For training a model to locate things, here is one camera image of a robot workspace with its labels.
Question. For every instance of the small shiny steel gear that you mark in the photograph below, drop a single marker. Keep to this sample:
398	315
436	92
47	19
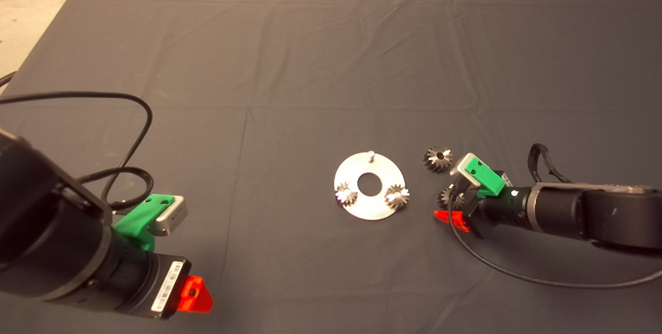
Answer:
345	194
397	197

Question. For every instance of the round metal plate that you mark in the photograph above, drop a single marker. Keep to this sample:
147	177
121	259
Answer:
372	210

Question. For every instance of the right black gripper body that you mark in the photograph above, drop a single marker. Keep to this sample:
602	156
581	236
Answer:
509	207

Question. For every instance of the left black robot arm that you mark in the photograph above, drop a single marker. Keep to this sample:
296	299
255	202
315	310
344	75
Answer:
41	230

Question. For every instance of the left green camera mount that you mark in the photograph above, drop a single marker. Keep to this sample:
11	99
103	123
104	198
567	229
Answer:
135	220

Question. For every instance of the dark grey table cloth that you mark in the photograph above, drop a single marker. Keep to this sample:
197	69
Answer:
310	65

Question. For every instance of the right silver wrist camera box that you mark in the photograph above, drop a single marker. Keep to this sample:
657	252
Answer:
460	171

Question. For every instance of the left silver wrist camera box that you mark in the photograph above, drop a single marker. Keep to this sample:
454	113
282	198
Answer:
170	217

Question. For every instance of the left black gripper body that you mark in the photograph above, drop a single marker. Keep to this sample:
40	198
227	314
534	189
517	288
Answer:
134	277

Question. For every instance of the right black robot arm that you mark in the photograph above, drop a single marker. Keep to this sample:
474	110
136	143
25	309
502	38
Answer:
595	215

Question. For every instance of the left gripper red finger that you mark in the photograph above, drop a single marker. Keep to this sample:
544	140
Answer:
195	297

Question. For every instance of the right green camera mount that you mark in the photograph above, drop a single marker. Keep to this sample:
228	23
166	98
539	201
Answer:
489	181

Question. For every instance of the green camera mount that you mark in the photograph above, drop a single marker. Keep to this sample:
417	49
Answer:
489	181
135	220

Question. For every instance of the small dark steel gear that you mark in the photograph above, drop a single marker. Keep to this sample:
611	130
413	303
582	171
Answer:
444	198

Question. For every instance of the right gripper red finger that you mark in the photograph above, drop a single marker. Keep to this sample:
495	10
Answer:
451	218

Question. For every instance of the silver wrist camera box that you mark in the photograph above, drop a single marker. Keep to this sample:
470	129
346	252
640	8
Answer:
170	217
460	171

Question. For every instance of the large steel gear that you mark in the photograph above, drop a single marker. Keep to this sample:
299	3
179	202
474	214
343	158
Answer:
432	161

